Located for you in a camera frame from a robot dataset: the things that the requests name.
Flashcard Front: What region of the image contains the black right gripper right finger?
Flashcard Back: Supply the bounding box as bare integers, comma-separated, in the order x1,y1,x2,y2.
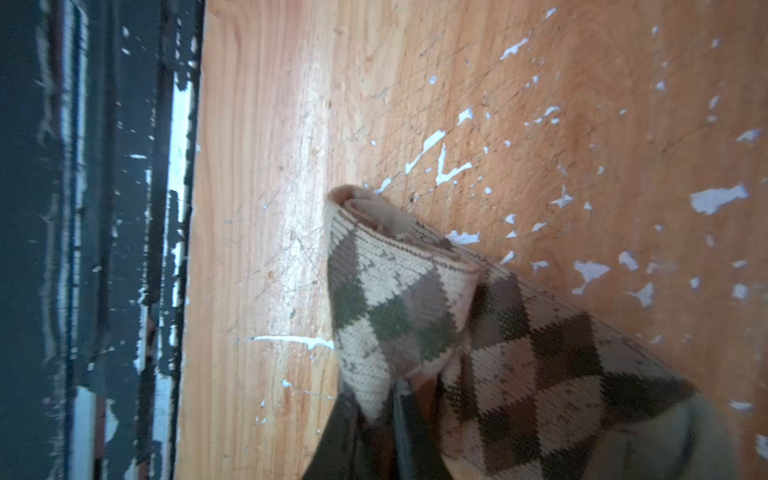
393,380,452,480

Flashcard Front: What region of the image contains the argyle brown green sock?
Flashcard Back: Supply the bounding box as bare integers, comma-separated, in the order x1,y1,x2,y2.
325,185,737,479

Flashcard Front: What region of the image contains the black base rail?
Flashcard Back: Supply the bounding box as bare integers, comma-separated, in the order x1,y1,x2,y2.
1,1,205,479

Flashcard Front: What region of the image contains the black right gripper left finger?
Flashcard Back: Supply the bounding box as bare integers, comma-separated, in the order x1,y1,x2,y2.
302,383,375,479

